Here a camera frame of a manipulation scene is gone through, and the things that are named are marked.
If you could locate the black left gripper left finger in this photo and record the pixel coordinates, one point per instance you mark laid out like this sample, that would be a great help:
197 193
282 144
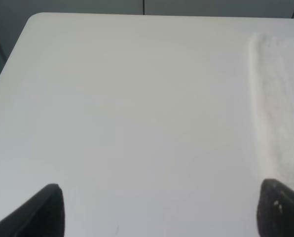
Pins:
43 215

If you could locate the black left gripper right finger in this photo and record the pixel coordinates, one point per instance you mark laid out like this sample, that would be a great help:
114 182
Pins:
275 209

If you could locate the white towel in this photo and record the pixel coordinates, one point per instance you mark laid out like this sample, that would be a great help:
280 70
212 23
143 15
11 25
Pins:
271 71

